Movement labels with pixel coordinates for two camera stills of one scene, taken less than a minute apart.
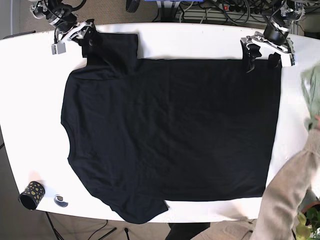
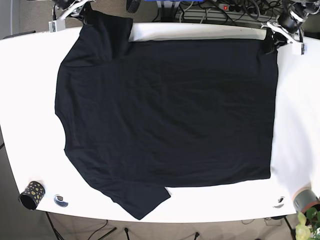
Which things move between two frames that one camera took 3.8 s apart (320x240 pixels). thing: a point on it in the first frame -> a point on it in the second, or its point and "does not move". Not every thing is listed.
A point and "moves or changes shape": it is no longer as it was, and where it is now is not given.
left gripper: [89, 43] -> [59, 24]
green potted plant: [308, 224] does not move
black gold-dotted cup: [32, 195] does not move
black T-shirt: [141, 131] moves or changes shape
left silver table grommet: [58, 200] does not move
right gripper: [256, 40] -> [294, 39]
